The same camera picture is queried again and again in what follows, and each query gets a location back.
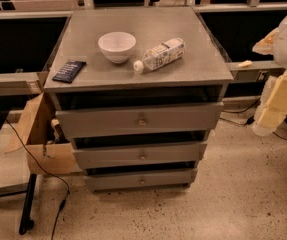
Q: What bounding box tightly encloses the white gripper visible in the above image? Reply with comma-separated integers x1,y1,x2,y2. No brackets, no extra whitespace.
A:
252,28,287,136

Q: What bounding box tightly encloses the grey bottom drawer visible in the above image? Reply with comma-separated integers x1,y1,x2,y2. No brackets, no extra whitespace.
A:
84,168,197,192

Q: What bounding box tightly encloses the grey drawer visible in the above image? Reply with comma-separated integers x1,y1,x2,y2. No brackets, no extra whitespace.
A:
74,141,207,169
84,168,197,192
56,102,223,138

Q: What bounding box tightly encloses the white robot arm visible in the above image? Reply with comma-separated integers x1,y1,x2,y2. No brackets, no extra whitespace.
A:
252,16,287,136

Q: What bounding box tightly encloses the grey drawer cabinet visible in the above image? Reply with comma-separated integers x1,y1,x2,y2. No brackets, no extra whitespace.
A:
44,7,232,177

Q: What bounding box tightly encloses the grey top drawer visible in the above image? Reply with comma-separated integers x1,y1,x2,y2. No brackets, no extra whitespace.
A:
56,102,223,138

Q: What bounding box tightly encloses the grey middle drawer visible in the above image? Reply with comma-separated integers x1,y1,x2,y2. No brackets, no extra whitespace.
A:
74,141,207,169

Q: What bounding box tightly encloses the small yellow foam piece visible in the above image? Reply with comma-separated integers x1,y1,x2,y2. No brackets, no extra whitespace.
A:
237,60,252,68

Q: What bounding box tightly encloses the clear plastic bottle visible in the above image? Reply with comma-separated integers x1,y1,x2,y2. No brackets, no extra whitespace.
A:
133,38,186,73

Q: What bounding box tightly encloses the white ceramic bowl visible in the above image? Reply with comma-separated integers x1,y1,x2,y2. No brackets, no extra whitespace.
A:
98,32,136,64

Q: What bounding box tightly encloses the dark blue snack packet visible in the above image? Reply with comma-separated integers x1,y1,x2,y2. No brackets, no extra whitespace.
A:
52,60,86,83

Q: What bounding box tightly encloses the brown cardboard box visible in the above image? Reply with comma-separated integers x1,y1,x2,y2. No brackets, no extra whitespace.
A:
5,93,76,175

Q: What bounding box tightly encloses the black table leg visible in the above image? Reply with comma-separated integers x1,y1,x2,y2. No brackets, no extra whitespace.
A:
19,174,37,235

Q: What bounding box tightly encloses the grey wall rail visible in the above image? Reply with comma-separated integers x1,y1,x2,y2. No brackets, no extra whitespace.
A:
228,60,285,83

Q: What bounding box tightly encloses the black power adapter cable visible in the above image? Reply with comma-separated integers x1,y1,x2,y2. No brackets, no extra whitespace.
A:
218,98,261,127

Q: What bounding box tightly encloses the black floor cable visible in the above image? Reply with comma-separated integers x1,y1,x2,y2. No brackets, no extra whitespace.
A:
4,119,71,240

